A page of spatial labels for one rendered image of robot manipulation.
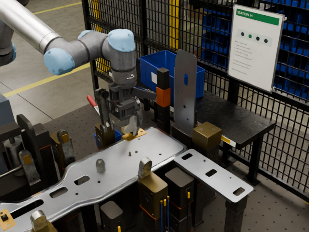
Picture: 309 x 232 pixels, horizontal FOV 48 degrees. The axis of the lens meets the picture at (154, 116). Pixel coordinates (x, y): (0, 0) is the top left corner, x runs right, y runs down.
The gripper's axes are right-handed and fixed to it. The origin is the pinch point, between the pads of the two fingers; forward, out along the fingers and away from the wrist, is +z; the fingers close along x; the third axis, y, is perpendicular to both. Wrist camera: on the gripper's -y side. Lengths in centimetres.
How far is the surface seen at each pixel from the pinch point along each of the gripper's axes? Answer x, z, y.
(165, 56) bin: -43, 1, -52
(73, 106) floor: -215, 115, -74
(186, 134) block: 0.5, 13.4, -24.9
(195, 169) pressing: 17.9, 13.2, -12.3
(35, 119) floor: -216, 115, -33
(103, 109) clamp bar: -18.9, -0.1, 0.3
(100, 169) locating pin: -2.5, 11.2, 13.6
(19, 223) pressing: 0.3, 12.8, 44.0
